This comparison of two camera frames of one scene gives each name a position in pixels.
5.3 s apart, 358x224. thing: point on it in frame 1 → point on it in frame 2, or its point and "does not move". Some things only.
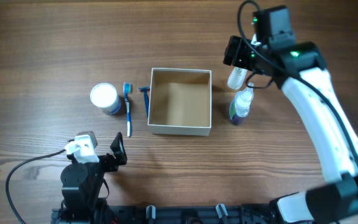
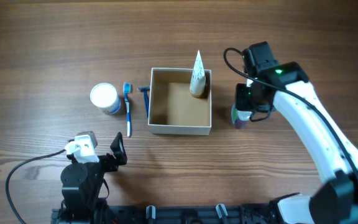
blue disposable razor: x=145 y=89 does not move
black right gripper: x=235 y=52 → x=241 y=103
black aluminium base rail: x=235 y=213 does not move
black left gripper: x=112 y=164 does not move
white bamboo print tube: x=237 y=78 → x=197 y=83
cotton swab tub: x=104 y=96 does not move
